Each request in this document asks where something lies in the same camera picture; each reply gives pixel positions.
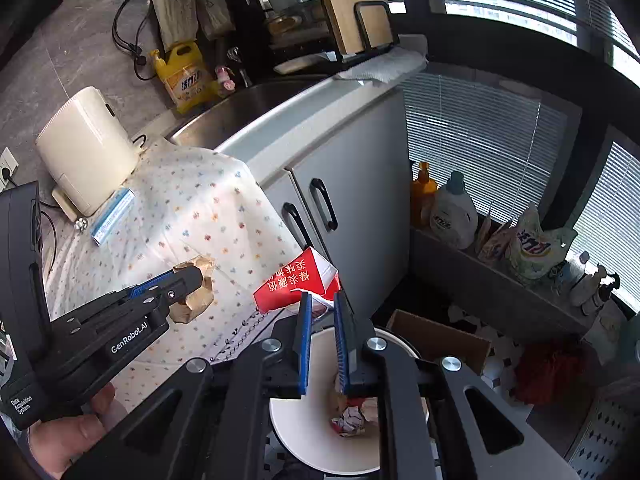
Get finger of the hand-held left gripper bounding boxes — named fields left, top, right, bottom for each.
left=145, top=264, right=205, bottom=318
left=117, top=269, right=176, bottom=306

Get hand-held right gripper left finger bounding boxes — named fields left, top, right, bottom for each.
left=65, top=292, right=314, bottom=480

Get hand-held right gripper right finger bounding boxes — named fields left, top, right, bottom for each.
left=333, top=290, right=581, bottom=480

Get brown paper bag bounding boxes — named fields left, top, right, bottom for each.
left=167, top=255, right=217, bottom=325

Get red white carton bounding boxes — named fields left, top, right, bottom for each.
left=252, top=246, right=343, bottom=317

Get white round bin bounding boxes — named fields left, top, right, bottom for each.
left=269, top=327, right=431, bottom=476

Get red white paper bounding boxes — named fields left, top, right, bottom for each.
left=327, top=392, right=383, bottom=440

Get person's left hand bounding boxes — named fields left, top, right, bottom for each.
left=30, top=382, right=123, bottom=478

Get blue white medicine box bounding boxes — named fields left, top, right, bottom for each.
left=91, top=187, right=136, bottom=247

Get floral white tablecloth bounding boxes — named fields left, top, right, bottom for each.
left=42, top=140, right=306, bottom=416

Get brown cardboard box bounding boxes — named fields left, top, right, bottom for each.
left=385, top=308, right=493, bottom=378

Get grey stone ledge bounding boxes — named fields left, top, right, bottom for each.
left=410, top=227, right=608, bottom=336

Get cream air fryer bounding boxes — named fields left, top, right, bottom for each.
left=35, top=86, right=141, bottom=221

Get orange pump bottle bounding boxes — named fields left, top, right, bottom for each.
left=410, top=161, right=438, bottom=231

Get white laundry detergent bottle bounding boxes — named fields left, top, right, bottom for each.
left=429, top=170, right=480, bottom=251

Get white cabinet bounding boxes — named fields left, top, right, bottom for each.
left=215, top=72, right=416, bottom=321

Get brown refill pouch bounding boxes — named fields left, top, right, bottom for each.
left=475, top=215, right=513, bottom=263

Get steel sink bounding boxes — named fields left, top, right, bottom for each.
left=165, top=76, right=346, bottom=148

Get yellow detergent bottle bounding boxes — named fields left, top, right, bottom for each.
left=150, top=40, right=221, bottom=115

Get red cloth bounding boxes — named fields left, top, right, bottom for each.
left=514, top=337, right=596, bottom=406

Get small pink bottle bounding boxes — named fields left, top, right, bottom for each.
left=215, top=64, right=237, bottom=96

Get green printed refill pouch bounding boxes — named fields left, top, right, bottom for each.
left=505, top=205, right=578, bottom=288

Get white pump bottle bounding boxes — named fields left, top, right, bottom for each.
left=582, top=270, right=623, bottom=317
left=570, top=262, right=608, bottom=308

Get white window blinds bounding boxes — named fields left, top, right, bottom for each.
left=400, top=0, right=640, bottom=311

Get clear plastic bag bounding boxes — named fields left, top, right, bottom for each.
left=192, top=0, right=236, bottom=41
left=151, top=0, right=198, bottom=53

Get black dish rack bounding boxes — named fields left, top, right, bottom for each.
left=240, top=0, right=341, bottom=61

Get diamond patterned mat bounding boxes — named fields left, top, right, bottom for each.
left=565, top=385, right=640, bottom=480

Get white towel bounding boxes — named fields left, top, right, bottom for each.
left=335, top=47, right=430, bottom=83

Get black board holder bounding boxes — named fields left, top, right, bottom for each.
left=337, top=1, right=401, bottom=66

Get wooden cutting board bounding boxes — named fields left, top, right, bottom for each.
left=310, top=0, right=393, bottom=56

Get black power cable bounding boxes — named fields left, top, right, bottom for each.
left=39, top=200, right=60, bottom=281

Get black cabinet handle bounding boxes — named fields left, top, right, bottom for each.
left=281, top=201, right=313, bottom=256
left=309, top=177, right=337, bottom=232

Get black cable with plug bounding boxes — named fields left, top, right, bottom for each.
left=111, top=0, right=160, bottom=82

